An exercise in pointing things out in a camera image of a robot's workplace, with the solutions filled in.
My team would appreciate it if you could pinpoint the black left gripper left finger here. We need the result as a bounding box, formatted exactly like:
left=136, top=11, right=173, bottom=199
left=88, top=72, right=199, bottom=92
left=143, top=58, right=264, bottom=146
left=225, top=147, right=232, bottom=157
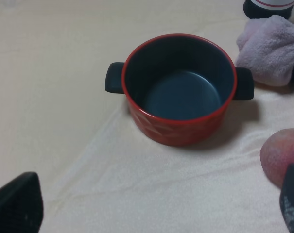
left=0, top=172, right=44, bottom=233

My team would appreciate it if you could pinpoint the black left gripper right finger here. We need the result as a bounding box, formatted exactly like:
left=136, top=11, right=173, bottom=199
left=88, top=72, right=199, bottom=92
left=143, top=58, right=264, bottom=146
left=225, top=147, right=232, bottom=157
left=279, top=164, right=294, bottom=233

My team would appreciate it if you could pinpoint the red peach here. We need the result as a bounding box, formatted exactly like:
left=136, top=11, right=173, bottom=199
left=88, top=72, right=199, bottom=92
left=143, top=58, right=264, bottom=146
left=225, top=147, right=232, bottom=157
left=260, top=128, right=294, bottom=188

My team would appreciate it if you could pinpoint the rolled lilac towel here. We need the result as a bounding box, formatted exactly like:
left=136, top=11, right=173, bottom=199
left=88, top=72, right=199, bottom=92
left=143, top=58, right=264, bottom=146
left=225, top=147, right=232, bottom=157
left=236, top=15, right=294, bottom=87

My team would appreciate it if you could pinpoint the red pot with black handles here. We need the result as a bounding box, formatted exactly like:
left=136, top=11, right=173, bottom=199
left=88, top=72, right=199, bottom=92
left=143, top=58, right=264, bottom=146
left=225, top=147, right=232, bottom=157
left=105, top=33, right=254, bottom=146

